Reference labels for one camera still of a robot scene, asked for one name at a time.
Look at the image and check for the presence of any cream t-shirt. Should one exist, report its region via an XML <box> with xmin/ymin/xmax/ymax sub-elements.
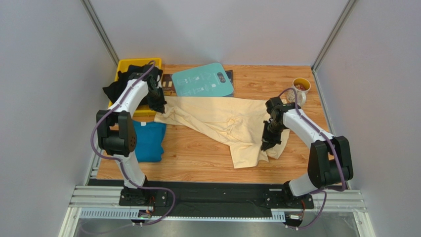
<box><xmin>155</xmin><ymin>96</ymin><xmax>290</xmax><ymax>169</ymax></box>

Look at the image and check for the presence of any blue t-shirt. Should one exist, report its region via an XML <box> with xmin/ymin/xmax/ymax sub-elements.
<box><xmin>133</xmin><ymin>121</ymin><xmax>167</xmax><ymax>162</ymax></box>

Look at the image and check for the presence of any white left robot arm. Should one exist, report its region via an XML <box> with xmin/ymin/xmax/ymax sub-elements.
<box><xmin>91</xmin><ymin>79</ymin><xmax>165</xmax><ymax>199</ymax></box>

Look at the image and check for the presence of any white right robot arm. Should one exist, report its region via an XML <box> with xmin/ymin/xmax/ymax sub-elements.
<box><xmin>261</xmin><ymin>107</ymin><xmax>353</xmax><ymax>197</ymax></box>

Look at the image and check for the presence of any dark Edward Tulane book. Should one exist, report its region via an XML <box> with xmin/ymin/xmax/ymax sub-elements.
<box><xmin>161</xmin><ymin>74</ymin><xmax>177</xmax><ymax>96</ymax></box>

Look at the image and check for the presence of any black t-shirt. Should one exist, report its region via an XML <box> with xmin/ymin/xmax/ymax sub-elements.
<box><xmin>102</xmin><ymin>65</ymin><xmax>148</xmax><ymax>106</ymax></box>

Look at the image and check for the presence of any white patterned mug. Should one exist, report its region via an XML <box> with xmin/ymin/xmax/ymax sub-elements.
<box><xmin>286</xmin><ymin>78</ymin><xmax>311</xmax><ymax>107</ymax></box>

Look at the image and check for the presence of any teal folding board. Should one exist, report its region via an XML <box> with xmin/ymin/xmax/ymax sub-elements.
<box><xmin>171</xmin><ymin>63</ymin><xmax>234</xmax><ymax>97</ymax></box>

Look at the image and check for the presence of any dark blue book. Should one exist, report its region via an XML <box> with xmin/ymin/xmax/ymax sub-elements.
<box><xmin>225</xmin><ymin>70</ymin><xmax>234</xmax><ymax>97</ymax></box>

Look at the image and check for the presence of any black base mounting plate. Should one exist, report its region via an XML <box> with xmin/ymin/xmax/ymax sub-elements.
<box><xmin>88</xmin><ymin>179</ymin><xmax>329</xmax><ymax>219</ymax></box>

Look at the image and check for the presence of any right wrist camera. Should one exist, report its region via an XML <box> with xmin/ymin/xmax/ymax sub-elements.
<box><xmin>265</xmin><ymin>97</ymin><xmax>295</xmax><ymax>116</ymax></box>

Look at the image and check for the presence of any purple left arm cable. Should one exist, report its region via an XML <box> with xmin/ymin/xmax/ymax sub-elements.
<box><xmin>90</xmin><ymin>60</ymin><xmax>176</xmax><ymax>227</ymax></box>

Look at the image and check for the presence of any right aluminium frame post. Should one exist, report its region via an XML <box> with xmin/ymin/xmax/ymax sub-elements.
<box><xmin>311</xmin><ymin>0</ymin><xmax>359</xmax><ymax>73</ymax></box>

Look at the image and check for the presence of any aluminium frame post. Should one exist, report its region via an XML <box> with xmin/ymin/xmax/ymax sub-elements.
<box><xmin>311</xmin><ymin>0</ymin><xmax>359</xmax><ymax>73</ymax></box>
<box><xmin>80</xmin><ymin>0</ymin><xmax>120</xmax><ymax>66</ymax></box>

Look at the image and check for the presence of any left aluminium frame post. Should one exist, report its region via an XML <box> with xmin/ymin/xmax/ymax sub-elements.
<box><xmin>80</xmin><ymin>0</ymin><xmax>120</xmax><ymax>66</ymax></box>

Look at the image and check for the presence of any aluminium front frame rail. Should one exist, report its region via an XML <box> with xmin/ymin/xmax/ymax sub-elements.
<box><xmin>70</xmin><ymin>182</ymin><xmax>367</xmax><ymax>222</ymax></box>

